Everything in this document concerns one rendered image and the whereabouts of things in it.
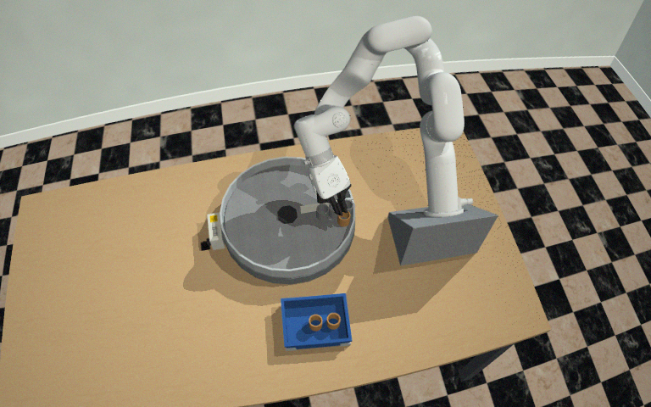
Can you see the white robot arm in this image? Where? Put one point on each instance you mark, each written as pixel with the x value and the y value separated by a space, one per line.
pixel 438 130

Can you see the bronze bushing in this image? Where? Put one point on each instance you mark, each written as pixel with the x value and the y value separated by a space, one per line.
pixel 333 316
pixel 342 222
pixel 318 318

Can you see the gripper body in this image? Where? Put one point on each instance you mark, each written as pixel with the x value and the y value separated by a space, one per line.
pixel 329 178

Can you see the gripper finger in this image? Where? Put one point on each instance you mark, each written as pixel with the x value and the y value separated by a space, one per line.
pixel 336 207
pixel 341 201

